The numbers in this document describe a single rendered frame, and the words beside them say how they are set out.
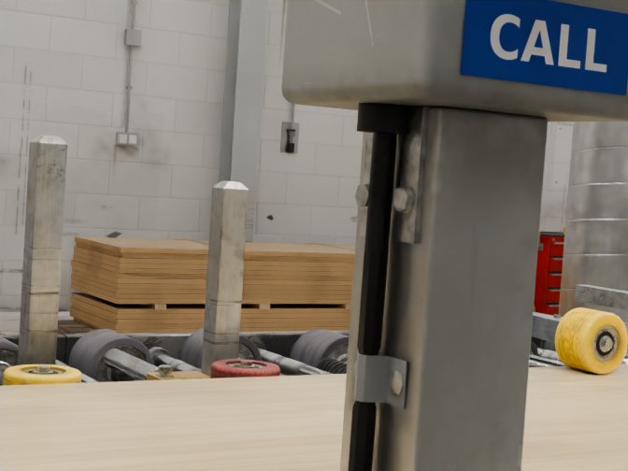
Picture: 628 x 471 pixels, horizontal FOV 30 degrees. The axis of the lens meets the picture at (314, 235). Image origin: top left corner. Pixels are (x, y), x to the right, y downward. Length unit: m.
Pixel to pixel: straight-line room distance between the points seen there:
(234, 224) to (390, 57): 1.21
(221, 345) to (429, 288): 1.21
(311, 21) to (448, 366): 0.10
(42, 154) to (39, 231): 0.09
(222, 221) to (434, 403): 1.19
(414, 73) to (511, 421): 0.10
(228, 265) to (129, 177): 6.48
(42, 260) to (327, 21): 1.11
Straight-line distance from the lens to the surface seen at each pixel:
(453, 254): 0.29
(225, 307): 1.49
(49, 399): 1.16
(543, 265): 8.94
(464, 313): 0.30
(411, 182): 0.29
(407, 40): 0.27
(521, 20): 0.28
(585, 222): 4.78
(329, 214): 8.67
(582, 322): 1.53
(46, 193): 1.39
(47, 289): 1.40
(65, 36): 7.82
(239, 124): 8.06
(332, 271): 7.19
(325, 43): 0.30
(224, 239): 1.48
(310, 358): 2.04
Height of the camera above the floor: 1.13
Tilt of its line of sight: 3 degrees down
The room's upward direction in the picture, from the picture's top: 4 degrees clockwise
